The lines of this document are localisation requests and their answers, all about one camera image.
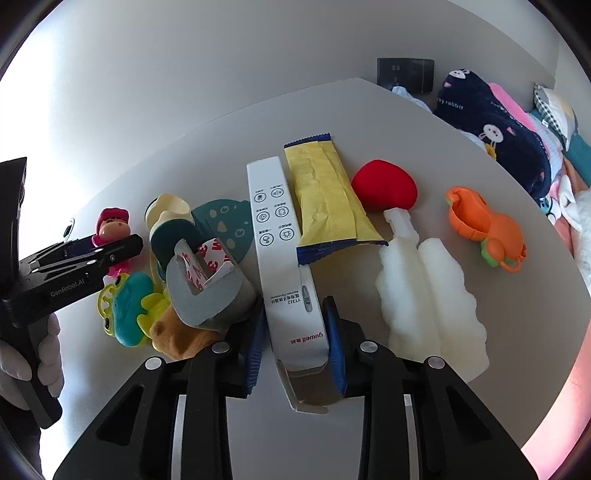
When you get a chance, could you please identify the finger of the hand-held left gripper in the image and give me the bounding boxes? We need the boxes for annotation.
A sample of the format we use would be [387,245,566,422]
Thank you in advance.
[60,236,100,257]
[18,233,145,283]

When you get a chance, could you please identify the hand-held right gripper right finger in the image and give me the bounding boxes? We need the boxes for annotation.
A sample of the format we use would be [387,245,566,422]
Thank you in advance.
[321,295,541,480]

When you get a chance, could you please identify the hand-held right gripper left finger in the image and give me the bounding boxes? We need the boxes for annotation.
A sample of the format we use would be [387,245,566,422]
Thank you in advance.
[53,318,269,480]

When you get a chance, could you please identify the pink doll figure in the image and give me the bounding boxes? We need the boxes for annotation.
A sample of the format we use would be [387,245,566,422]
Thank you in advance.
[91,208,136,278]

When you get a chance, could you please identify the green frog toy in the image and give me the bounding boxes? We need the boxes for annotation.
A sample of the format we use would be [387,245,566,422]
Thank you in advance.
[97,272,171,348]

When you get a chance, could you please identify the brown plush toy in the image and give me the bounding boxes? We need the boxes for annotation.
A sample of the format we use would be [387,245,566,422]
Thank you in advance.
[150,305,223,363]

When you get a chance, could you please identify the white cardboard box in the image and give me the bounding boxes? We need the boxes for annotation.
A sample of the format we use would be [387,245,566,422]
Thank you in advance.
[246,157,340,415]

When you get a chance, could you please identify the person's left hand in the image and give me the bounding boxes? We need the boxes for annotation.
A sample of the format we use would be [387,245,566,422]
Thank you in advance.
[0,313,65,409]

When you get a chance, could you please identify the dark green toy cup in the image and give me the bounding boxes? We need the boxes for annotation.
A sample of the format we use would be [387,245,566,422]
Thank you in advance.
[150,210,204,283]

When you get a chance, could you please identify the cream toy cup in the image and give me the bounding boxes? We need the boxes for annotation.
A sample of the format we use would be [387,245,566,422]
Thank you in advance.
[145,194,191,228]

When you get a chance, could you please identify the grey foam tape roll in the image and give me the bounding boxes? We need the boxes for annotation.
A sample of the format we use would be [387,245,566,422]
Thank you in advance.
[165,237,259,333]

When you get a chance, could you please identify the dark green round card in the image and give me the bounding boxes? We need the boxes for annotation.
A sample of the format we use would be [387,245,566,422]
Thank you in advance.
[191,198,254,262]

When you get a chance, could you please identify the yellow snack packet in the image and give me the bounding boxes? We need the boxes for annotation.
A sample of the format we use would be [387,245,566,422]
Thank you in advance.
[283,133,389,267]

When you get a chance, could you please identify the red heart plush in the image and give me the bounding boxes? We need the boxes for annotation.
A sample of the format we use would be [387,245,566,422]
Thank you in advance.
[351,159,419,214]

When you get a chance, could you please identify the orange plastic toy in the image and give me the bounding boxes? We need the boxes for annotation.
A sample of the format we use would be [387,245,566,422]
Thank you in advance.
[444,186,527,274]

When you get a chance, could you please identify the bed with pink sheet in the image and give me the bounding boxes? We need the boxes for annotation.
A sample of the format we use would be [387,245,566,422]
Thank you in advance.
[521,157,591,464]

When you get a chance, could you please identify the light blue cloth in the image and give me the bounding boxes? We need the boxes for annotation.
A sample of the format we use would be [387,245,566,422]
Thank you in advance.
[392,84,433,114]

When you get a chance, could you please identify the white printed cloth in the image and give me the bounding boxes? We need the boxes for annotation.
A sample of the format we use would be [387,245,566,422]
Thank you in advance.
[539,174,579,223]

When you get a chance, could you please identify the navy rabbit print blanket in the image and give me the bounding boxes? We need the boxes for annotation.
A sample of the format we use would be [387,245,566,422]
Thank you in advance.
[431,69,565,217]

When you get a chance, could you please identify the white goose plush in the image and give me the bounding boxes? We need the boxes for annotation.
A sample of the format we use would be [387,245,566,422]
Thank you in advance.
[571,187,591,259]

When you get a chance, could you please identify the pink blanket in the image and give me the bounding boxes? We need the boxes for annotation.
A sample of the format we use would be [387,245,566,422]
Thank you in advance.
[488,82,555,155]

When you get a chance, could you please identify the light blue blanket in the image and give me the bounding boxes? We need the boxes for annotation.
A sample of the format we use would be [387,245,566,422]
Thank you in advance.
[531,111,565,155]

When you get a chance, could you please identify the teal pillow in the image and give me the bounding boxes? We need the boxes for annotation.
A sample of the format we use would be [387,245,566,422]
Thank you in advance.
[561,129,591,191]

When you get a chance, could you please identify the checked patchwork pillow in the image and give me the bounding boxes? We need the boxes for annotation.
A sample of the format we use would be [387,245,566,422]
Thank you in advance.
[533,83,581,153]

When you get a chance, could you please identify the dark wall socket panel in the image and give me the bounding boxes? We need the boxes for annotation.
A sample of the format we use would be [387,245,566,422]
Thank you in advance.
[376,58,435,95]

